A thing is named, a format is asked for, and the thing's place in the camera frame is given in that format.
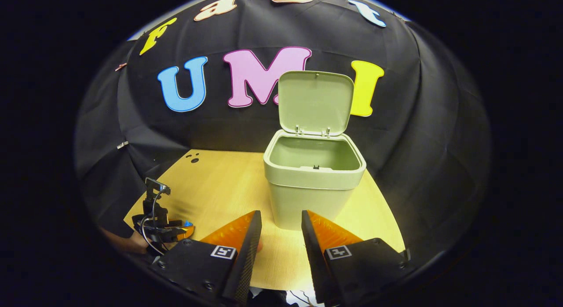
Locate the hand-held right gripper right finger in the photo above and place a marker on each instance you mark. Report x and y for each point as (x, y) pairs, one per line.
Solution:
(314, 263)

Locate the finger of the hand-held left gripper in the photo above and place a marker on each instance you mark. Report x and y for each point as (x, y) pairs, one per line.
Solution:
(184, 233)

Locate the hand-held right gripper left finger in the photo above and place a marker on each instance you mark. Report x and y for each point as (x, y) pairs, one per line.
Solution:
(246, 263)

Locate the blue paper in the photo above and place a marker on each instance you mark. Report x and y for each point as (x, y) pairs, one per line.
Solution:
(188, 224)

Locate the pale green garbage bin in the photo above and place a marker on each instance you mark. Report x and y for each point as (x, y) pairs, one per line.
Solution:
(308, 201)

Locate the wooden desktop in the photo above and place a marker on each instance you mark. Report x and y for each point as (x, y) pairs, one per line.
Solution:
(220, 184)

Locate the silver clip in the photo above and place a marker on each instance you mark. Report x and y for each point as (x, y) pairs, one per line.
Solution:
(122, 144)

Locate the black backdrop cloth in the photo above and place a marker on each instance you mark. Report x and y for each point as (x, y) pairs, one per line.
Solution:
(418, 144)

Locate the copper clip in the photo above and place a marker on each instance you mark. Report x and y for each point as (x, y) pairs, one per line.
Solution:
(119, 67)

